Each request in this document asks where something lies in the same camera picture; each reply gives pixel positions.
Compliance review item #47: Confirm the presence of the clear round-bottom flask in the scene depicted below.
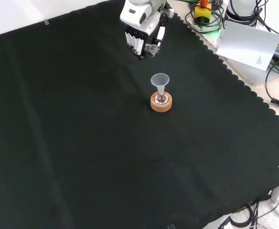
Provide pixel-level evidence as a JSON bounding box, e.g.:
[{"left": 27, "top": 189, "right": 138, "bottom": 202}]
[{"left": 154, "top": 87, "right": 168, "bottom": 105}]

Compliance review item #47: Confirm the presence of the clear plastic funnel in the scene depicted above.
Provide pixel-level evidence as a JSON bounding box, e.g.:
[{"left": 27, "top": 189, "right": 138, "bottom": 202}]
[{"left": 150, "top": 73, "right": 171, "bottom": 95}]

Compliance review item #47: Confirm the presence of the thin black cable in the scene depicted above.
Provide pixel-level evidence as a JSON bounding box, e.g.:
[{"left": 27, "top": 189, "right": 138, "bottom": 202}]
[{"left": 264, "top": 54, "right": 279, "bottom": 102}]

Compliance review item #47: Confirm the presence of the black looped cable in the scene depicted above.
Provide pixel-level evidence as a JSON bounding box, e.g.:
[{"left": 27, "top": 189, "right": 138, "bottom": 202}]
[{"left": 184, "top": 0, "right": 227, "bottom": 33}]

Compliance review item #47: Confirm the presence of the pale white board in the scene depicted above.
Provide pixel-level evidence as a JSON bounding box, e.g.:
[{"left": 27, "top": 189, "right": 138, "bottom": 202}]
[{"left": 215, "top": 20, "right": 279, "bottom": 71}]

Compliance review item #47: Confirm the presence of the yellow emergency stop button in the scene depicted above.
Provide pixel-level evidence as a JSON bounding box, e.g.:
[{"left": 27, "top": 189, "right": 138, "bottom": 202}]
[{"left": 193, "top": 0, "right": 213, "bottom": 25}]

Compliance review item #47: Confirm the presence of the black table cloth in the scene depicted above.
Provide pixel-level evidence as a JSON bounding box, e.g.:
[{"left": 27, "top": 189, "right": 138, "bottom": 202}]
[{"left": 0, "top": 0, "right": 279, "bottom": 229}]

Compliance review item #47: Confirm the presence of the cork ring stand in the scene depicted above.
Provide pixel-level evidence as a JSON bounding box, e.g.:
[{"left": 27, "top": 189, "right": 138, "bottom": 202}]
[{"left": 150, "top": 92, "right": 173, "bottom": 113}]

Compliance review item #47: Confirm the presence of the black cable bundle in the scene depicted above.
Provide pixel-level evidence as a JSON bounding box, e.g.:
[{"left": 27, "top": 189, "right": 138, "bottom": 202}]
[{"left": 215, "top": 198, "right": 279, "bottom": 229}]

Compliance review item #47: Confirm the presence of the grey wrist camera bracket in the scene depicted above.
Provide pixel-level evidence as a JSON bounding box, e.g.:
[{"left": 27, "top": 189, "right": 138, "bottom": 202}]
[{"left": 162, "top": 6, "right": 176, "bottom": 19}]

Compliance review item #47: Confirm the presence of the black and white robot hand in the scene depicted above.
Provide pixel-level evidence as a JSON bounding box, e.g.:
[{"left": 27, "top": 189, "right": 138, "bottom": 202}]
[{"left": 119, "top": 0, "right": 169, "bottom": 61}]

